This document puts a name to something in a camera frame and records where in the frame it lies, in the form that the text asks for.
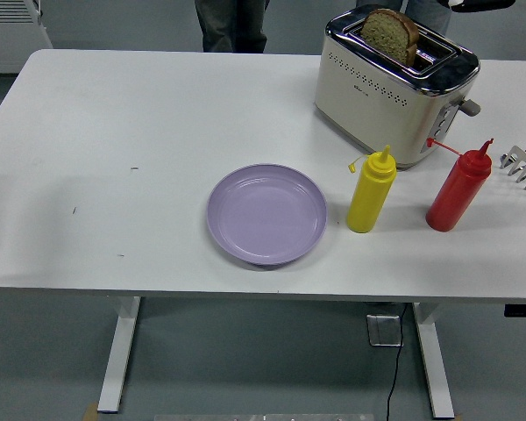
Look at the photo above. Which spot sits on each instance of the purple round plate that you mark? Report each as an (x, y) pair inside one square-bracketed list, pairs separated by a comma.
[(266, 217)]

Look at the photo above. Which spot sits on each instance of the brown bread slice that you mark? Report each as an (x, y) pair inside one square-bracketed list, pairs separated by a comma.
[(385, 35)]

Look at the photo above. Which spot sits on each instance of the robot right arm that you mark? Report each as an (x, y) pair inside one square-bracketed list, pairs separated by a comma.
[(486, 3)]

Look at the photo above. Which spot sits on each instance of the white cabinet appliance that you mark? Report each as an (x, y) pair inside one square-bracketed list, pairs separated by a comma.
[(9, 44)]

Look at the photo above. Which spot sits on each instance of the white table leg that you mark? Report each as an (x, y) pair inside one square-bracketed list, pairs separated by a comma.
[(434, 359), (118, 351)]

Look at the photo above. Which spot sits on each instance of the person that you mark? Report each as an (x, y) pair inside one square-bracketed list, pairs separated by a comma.
[(429, 15), (228, 26)]

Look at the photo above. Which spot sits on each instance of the yellow squeeze bottle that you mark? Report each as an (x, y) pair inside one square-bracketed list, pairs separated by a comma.
[(368, 197)]

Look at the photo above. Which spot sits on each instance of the cream and chrome toaster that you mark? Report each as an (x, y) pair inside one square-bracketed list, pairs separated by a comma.
[(368, 101)]

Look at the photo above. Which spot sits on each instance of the metal floor socket box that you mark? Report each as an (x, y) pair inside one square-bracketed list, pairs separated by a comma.
[(383, 331)]

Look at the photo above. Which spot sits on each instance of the red squeeze bottle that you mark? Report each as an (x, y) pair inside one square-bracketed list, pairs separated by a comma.
[(456, 197)]

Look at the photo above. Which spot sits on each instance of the black table control panel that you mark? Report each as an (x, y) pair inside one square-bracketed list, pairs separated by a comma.
[(523, 310)]

